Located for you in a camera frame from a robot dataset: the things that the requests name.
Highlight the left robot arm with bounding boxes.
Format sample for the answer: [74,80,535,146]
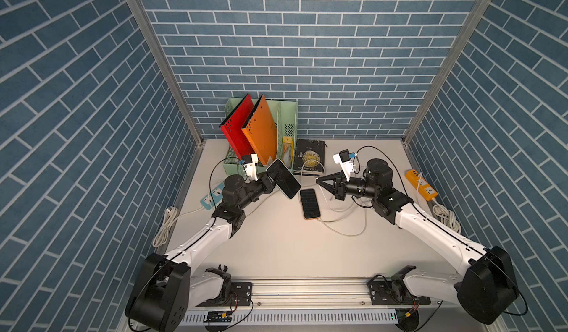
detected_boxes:
[125,172,278,331]

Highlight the orange folder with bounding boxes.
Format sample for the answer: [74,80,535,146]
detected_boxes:
[241,95,277,166]

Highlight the green plastic file organizer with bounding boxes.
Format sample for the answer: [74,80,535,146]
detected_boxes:
[223,98,297,175]

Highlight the phone with pink case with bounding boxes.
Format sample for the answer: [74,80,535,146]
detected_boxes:
[266,159,301,199]

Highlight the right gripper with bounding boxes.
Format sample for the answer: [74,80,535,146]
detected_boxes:
[317,172,377,202]

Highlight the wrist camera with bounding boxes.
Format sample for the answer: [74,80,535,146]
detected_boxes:
[333,150,357,181]
[240,153,259,181]

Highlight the red folder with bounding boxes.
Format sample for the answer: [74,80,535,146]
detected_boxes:
[220,94,253,160]

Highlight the black book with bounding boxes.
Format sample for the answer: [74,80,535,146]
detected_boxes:
[292,139,326,176]

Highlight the teal strip white power cord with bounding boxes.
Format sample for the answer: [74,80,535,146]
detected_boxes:
[151,205,205,249]

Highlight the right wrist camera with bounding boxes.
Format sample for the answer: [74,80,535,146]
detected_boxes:
[333,150,357,181]

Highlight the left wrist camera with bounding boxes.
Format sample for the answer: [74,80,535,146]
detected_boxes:
[240,153,259,181]

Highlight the phone with blue case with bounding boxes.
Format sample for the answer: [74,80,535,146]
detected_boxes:
[300,189,321,220]

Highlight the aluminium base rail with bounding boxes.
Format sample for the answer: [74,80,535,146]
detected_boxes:
[119,276,493,332]

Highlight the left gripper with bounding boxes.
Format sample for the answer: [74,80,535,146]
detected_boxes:
[234,169,281,212]

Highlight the orange strip white power cord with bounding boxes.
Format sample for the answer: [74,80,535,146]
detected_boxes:
[427,198,462,234]

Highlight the white charging cable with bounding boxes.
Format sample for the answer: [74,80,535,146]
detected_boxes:
[299,158,427,237]

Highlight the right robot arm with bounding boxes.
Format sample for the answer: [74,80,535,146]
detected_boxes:
[316,158,521,325]

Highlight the yellow item in organizer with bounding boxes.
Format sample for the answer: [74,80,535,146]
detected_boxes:
[281,136,294,169]

